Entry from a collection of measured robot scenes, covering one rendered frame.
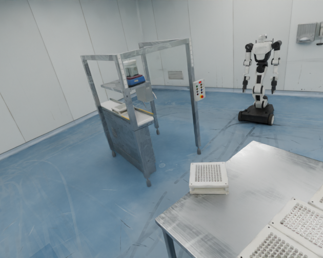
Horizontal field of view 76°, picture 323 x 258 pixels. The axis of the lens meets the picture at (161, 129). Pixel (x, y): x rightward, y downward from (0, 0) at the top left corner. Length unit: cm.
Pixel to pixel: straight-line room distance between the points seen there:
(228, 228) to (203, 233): 14
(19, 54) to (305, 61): 591
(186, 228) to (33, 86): 468
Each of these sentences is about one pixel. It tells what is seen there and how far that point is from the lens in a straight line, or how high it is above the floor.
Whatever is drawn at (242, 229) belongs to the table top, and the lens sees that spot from 126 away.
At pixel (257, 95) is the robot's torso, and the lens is 415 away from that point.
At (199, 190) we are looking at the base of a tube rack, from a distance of 141.
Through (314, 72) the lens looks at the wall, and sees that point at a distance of 549.
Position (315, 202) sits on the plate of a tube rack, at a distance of 137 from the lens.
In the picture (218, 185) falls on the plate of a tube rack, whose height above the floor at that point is 94.
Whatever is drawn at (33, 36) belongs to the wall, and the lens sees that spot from 545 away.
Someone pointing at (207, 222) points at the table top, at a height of 86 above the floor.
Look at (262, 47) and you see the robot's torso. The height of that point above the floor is 131.
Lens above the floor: 186
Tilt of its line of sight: 26 degrees down
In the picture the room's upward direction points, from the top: 10 degrees counter-clockwise
